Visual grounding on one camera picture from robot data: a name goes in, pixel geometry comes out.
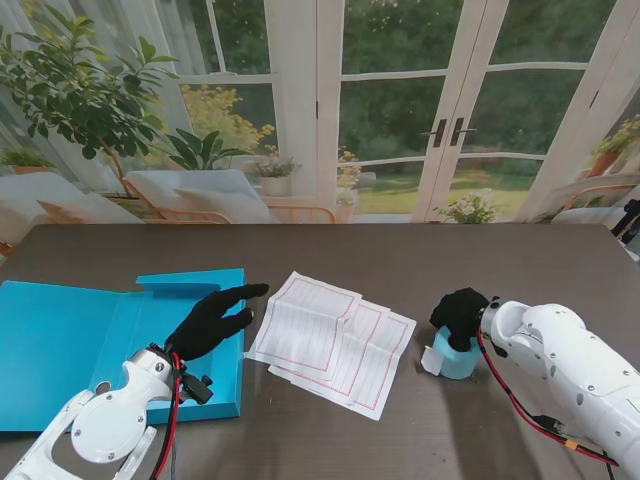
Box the blue file box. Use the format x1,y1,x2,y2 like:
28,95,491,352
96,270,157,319
0,268,247,432

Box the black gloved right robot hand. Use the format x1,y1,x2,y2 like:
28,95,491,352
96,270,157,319
430,287,491,354

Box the red left arm cable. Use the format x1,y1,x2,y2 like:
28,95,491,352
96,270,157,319
149,352,185,480

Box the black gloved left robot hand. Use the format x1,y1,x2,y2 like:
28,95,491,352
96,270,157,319
164,282,270,362

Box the black stand equipment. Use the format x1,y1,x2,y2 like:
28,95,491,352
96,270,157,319
612,198,640,246

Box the white peeled label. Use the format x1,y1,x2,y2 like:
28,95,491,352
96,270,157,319
421,344,443,375

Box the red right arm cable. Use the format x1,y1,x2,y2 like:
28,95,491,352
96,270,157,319
477,327,621,469

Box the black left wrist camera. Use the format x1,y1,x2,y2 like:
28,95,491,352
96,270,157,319
178,368,215,406

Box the blue label roll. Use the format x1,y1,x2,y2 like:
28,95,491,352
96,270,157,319
422,327,479,380

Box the printed garden window backdrop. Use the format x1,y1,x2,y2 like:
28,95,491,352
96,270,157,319
0,0,640,229

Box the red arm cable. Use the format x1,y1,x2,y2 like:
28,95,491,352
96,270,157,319
477,327,621,469
149,352,185,480

